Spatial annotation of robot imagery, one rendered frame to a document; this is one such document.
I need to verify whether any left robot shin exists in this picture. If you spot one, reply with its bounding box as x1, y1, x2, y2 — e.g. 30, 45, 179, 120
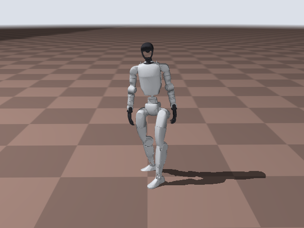
155, 143, 168, 180

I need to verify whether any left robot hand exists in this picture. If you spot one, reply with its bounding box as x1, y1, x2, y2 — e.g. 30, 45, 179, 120
170, 104, 177, 124

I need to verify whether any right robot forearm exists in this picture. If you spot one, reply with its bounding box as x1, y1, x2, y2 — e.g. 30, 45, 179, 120
127, 92, 135, 110

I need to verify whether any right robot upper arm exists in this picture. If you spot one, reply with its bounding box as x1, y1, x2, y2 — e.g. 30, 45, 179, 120
128, 66, 138, 94

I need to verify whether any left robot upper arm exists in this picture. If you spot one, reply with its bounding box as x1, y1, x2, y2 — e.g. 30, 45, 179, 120
159, 63, 174, 91

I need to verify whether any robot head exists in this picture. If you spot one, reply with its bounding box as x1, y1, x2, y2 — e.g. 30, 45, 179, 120
141, 42, 153, 65

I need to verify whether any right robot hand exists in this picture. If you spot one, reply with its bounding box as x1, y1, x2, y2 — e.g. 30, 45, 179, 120
127, 107, 134, 125

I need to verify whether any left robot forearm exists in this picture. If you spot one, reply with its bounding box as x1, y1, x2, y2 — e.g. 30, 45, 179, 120
167, 89, 177, 108

